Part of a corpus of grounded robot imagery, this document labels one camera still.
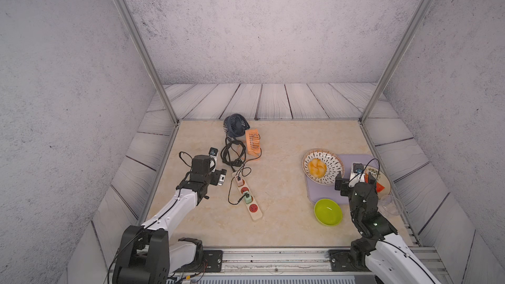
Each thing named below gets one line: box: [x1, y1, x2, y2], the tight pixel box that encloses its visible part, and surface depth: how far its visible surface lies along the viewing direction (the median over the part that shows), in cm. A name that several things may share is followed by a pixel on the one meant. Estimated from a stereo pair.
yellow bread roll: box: [307, 157, 327, 179], surface depth 98 cm
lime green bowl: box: [313, 198, 343, 227], surface depth 85 cm
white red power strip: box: [232, 170, 263, 221], surface depth 86 cm
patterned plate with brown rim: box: [301, 148, 346, 187], surface depth 100 cm
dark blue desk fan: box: [222, 113, 251, 138], surface depth 110 cm
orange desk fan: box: [245, 128, 261, 155], surface depth 100 cm
